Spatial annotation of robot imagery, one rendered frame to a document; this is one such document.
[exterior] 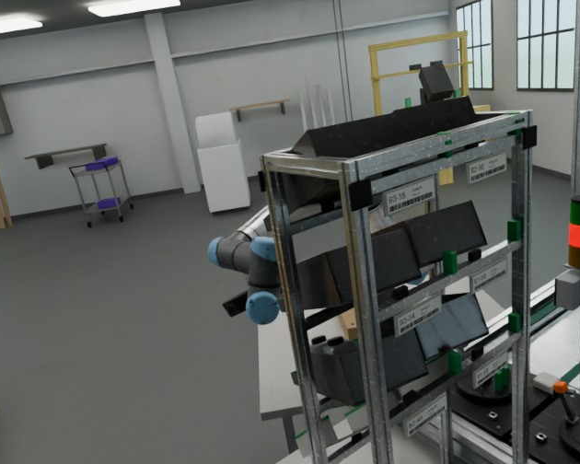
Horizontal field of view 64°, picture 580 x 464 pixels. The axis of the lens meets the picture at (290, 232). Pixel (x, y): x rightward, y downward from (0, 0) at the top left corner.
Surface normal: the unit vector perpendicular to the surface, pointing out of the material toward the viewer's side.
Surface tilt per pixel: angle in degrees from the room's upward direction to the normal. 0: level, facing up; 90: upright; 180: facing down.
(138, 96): 90
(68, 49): 90
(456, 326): 65
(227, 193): 90
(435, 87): 48
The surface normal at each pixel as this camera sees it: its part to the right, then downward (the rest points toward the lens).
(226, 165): 0.07, 0.30
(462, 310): 0.30, -0.19
